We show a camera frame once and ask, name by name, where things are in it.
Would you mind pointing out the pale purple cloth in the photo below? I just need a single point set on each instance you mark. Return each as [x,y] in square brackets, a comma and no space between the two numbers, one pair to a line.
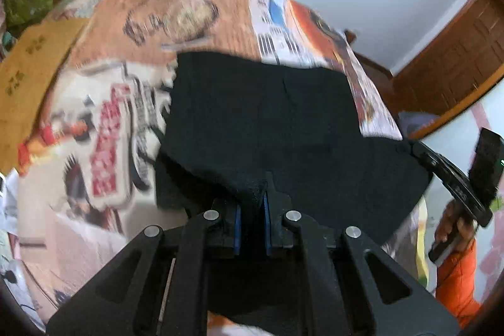
[417,121]

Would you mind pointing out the white crumpled paper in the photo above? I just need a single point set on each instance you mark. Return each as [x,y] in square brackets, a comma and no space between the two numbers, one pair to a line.
[8,202]

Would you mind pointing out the person's right hand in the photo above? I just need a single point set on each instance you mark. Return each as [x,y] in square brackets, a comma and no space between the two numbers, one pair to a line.
[449,222]

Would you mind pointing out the person's right forearm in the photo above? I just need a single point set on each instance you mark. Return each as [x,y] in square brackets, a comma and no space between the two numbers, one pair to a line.
[456,281]

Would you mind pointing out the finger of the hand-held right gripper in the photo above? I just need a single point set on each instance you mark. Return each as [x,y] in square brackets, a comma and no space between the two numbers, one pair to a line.
[423,156]

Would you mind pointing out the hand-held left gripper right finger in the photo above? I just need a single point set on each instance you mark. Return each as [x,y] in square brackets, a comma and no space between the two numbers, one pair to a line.
[267,225]

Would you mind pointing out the orange blanket with drawing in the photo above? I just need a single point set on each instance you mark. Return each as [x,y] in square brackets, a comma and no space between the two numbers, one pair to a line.
[118,5]

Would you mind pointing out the black printed t-shirt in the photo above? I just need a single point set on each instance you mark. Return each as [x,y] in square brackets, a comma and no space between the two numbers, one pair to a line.
[256,115]

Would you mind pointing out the printed bed sheet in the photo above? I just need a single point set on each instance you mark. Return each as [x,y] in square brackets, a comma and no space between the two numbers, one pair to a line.
[106,147]

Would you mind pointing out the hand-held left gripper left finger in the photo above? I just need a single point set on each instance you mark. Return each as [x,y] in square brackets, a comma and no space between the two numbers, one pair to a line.
[237,229]

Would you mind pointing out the wooden door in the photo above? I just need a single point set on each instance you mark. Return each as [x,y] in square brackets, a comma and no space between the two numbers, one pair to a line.
[464,56]

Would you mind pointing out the yellow cloth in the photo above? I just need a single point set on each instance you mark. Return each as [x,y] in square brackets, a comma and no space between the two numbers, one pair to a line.
[423,241]

